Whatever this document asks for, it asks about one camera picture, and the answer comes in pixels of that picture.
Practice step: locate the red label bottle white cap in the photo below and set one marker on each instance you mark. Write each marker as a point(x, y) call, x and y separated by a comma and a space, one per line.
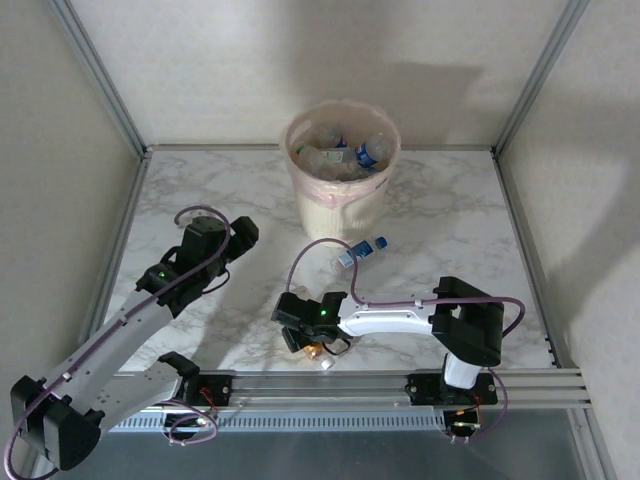
point(326, 363)

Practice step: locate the crushed clear plastic bottle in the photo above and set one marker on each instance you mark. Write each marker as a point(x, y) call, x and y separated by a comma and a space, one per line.
point(312, 160)

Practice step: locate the green bottle yellow cap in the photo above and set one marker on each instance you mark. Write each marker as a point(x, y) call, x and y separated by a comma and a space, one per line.
point(300, 149)

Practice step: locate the clear bottle pale label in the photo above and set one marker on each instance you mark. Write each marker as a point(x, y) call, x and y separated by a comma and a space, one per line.
point(335, 155)

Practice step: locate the white-capped bottle dark-blue label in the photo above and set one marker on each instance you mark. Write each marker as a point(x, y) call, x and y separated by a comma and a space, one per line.
point(369, 154)

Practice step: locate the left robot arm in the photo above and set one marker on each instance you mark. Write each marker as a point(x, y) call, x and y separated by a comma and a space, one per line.
point(100, 360)

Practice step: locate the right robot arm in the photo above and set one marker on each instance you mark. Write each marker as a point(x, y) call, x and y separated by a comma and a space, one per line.
point(390, 322)

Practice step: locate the white plastic bin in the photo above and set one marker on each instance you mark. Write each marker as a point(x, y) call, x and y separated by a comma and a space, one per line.
point(340, 220)

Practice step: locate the pink translucent bin liner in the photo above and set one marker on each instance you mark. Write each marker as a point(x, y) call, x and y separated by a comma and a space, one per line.
point(295, 135)

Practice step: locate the blue-capped bottle light-blue label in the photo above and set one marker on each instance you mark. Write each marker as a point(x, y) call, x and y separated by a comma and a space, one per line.
point(357, 252)

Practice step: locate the small circuit board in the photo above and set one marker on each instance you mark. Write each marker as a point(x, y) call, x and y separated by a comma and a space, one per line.
point(200, 422)
point(462, 426)

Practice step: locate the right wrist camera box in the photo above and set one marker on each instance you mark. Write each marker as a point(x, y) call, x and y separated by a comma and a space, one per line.
point(301, 291)

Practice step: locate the wide grooved aluminium rail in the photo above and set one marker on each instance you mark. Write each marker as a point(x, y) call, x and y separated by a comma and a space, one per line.
point(325, 390)

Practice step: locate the aluminium frame rail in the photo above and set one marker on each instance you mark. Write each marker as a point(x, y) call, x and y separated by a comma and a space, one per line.
point(225, 148)
point(525, 240)
point(127, 215)

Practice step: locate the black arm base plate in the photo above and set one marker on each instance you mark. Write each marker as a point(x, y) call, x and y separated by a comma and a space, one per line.
point(215, 390)
point(425, 390)

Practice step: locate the aluminium frame post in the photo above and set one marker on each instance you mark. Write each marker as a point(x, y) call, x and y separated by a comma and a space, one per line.
point(542, 75)
point(97, 75)

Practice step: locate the aluminium frame leg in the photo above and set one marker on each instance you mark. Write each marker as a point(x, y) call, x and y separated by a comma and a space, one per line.
point(595, 445)

